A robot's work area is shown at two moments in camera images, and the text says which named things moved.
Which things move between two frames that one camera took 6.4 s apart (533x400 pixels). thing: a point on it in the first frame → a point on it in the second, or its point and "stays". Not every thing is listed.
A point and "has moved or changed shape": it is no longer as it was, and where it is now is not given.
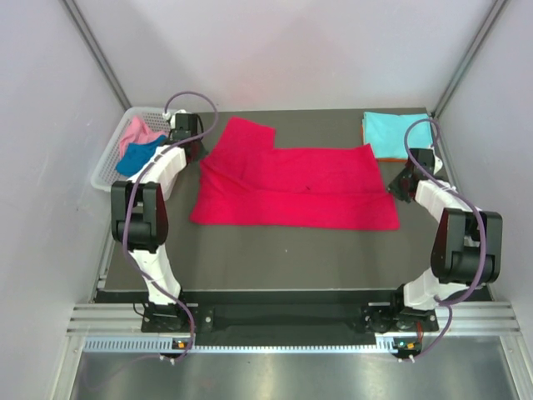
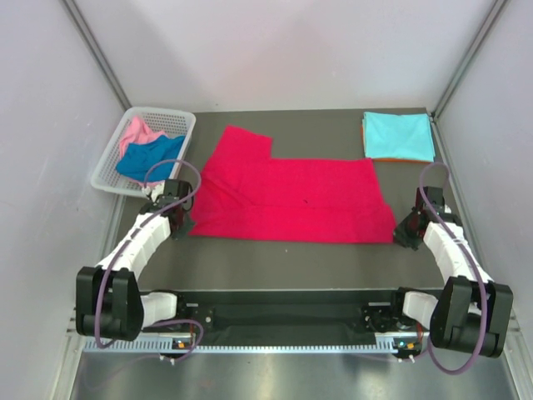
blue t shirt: x=138 y=156 stays
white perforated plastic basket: x=106 y=172 stays
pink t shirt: x=136 y=132 stays
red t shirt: x=246 y=179 has moved or changed shape
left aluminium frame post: x=76 y=17 stays
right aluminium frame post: x=494 y=12 stays
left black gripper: x=200 y=154 → x=181 y=232
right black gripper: x=394 y=188 → x=401 y=236
